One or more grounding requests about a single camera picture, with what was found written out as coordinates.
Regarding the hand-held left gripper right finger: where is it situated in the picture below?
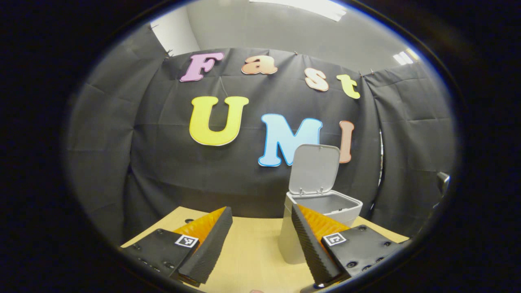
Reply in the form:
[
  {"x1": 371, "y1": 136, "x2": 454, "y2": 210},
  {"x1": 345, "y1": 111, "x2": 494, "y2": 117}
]
[{"x1": 291, "y1": 203, "x2": 409, "y2": 287}]

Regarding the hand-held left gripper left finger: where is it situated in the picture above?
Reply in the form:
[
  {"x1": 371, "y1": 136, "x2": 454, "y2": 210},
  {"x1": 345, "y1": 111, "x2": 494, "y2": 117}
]
[{"x1": 120, "y1": 206, "x2": 234, "y2": 285}]

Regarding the white desktop garbage bin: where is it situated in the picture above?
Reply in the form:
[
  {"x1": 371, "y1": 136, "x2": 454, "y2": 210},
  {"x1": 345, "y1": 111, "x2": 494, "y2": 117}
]
[{"x1": 278, "y1": 144, "x2": 363, "y2": 265}]

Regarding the wooden desktop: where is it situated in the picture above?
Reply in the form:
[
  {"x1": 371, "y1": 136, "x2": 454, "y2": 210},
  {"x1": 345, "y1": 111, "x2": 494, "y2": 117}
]
[{"x1": 120, "y1": 206, "x2": 409, "y2": 293}]

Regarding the black backdrop cloth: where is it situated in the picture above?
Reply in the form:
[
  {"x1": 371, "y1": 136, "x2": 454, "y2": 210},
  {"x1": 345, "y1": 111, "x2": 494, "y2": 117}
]
[{"x1": 65, "y1": 24, "x2": 458, "y2": 245}]

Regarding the small ceiling light panel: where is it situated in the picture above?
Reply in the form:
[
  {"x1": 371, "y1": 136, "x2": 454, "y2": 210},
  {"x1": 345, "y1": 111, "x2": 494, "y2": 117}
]
[{"x1": 393, "y1": 48, "x2": 420, "y2": 66}]

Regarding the large ceiling light panel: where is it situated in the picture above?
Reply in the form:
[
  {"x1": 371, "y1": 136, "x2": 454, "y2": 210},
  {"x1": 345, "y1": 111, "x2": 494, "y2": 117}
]
[{"x1": 249, "y1": 0, "x2": 347, "y2": 22}]

